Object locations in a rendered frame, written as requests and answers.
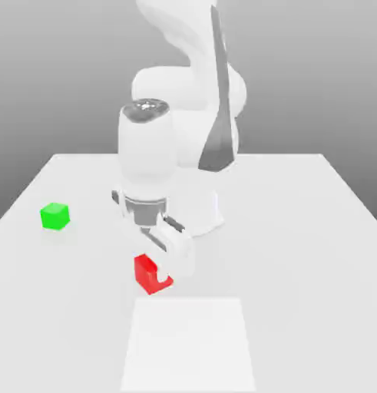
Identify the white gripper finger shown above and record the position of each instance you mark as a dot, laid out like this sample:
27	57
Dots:
163	274

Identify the small green cube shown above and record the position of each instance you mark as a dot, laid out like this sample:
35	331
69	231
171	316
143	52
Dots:
54	216

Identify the small red cube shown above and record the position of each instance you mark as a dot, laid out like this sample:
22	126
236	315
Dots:
145	271

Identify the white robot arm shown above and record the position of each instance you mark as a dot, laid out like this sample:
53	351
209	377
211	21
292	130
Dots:
145	153

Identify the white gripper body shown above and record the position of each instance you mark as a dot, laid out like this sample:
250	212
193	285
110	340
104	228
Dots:
179	244

